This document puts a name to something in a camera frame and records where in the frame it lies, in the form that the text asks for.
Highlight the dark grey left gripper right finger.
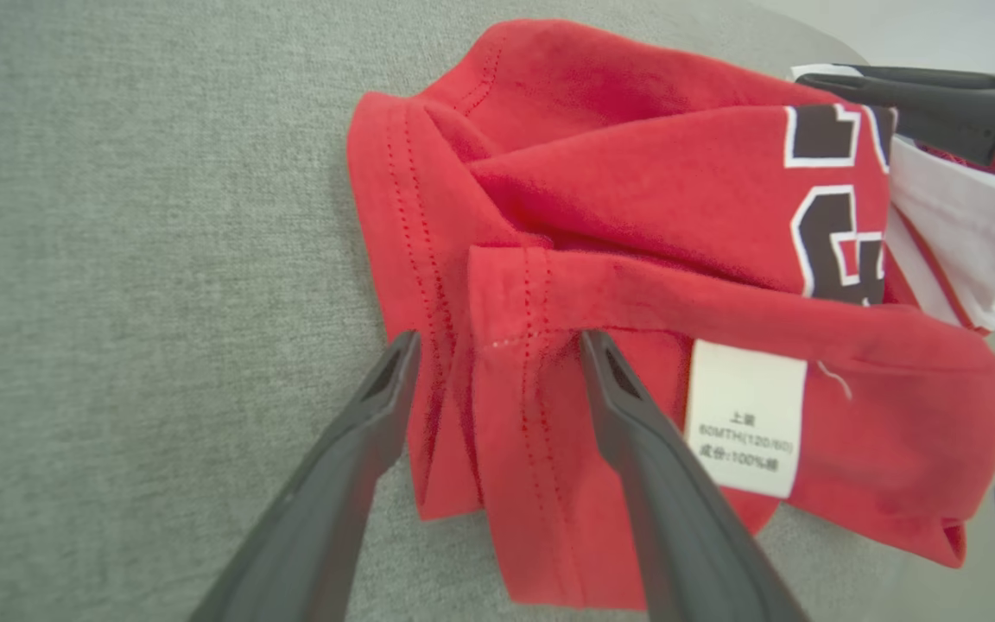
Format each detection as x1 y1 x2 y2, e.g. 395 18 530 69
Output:
580 330 810 622

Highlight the grey fabric sofa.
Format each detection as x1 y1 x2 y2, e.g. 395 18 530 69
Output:
0 0 995 622

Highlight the red Bulls 23 jersey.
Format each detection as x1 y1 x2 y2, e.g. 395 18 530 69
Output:
346 19 995 610

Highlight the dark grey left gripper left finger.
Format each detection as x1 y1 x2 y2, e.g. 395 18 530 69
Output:
189 330 423 622

